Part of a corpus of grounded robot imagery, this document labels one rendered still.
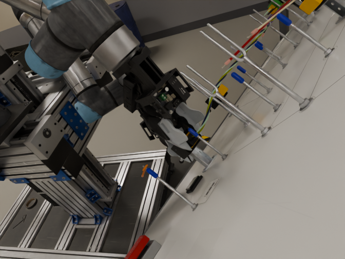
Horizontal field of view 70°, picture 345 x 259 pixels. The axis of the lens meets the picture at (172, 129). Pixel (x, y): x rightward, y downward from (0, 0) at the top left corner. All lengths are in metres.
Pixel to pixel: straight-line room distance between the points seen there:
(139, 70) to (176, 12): 3.84
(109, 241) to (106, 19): 1.42
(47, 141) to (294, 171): 0.84
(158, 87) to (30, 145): 0.61
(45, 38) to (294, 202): 0.43
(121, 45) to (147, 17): 3.95
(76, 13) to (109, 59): 0.08
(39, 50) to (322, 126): 0.43
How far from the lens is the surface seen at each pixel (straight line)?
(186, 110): 0.49
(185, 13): 4.22
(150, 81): 0.41
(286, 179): 0.22
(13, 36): 5.77
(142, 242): 0.46
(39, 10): 0.62
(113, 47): 0.42
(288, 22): 0.39
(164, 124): 0.47
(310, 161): 0.21
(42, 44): 0.49
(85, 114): 0.76
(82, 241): 1.79
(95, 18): 0.42
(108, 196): 1.63
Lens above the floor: 1.50
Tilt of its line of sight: 39 degrees down
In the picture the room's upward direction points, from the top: 25 degrees counter-clockwise
